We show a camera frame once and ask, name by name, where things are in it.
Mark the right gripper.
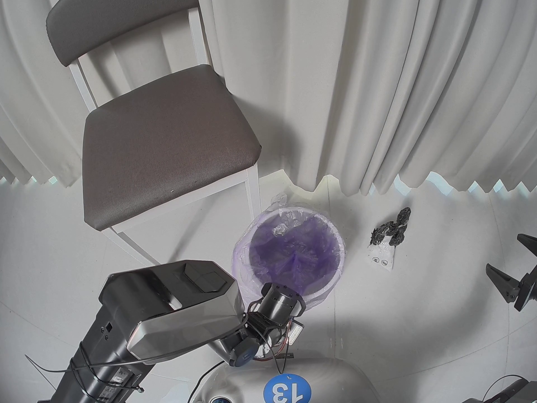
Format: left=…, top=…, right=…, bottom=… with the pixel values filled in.
left=486, top=233, right=537, bottom=312

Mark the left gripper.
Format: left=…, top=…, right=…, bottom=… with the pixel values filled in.
left=257, top=283, right=306, bottom=325

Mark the black plastic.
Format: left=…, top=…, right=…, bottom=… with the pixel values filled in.
left=369, top=207, right=413, bottom=247

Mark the clear printed wrapper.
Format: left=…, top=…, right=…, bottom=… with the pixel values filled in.
left=364, top=242, right=397, bottom=272

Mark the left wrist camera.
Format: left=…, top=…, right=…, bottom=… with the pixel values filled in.
left=275, top=322, right=304, bottom=344

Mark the black cable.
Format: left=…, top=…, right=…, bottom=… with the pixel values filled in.
left=482, top=374, right=528, bottom=401
left=191, top=360, right=227, bottom=403

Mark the white trash bin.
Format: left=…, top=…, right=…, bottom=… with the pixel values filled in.
left=247, top=208, right=349, bottom=306

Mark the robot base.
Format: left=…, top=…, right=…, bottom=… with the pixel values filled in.
left=195, top=348, right=384, bottom=403

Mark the white curtain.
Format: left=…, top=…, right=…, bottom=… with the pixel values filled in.
left=0, top=0, right=537, bottom=196

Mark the grey padded white chair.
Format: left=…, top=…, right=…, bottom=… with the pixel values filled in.
left=45, top=0, right=263, bottom=268

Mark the purple plastic bag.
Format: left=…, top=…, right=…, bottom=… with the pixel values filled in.
left=232, top=191, right=349, bottom=310

